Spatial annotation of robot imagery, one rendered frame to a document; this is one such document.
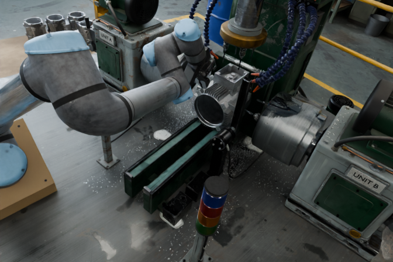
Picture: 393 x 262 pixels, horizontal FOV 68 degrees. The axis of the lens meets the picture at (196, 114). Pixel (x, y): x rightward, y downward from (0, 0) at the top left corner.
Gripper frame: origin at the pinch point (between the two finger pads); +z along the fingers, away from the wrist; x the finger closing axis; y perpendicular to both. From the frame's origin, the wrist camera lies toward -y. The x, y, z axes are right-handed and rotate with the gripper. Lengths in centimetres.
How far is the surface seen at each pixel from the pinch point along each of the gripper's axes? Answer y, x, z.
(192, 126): -13.7, -1.4, 12.1
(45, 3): 56, 368, 159
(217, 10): 130, 107, 126
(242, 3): 25.1, -5.3, -25.9
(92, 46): -8, 67, 4
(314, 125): 6.9, -45.0, -2.2
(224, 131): -11.4, -18.9, -0.9
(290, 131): 0.4, -39.4, -2.5
